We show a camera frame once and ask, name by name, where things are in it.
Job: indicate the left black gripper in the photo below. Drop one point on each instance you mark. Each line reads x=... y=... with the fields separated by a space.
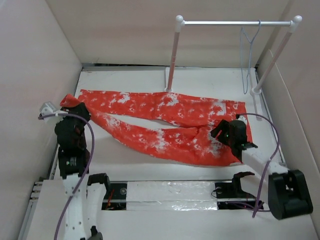
x=80 y=108

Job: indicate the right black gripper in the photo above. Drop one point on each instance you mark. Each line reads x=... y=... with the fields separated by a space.
x=223 y=125

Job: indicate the orange white tie-dye trousers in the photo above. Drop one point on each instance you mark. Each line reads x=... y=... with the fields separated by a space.
x=164 y=125

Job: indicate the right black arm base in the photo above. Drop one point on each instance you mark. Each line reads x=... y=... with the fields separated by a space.
x=230 y=195

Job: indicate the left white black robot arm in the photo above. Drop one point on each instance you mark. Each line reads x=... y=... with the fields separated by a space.
x=85 y=192

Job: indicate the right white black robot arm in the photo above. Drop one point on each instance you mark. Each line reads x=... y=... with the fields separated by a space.
x=285 y=191

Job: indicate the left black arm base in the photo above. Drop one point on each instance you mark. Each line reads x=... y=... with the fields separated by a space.
x=116 y=198

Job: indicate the white clothes rack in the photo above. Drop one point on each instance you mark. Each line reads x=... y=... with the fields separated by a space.
x=256 y=89

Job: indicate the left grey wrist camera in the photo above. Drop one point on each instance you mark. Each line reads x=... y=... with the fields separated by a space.
x=48 y=111

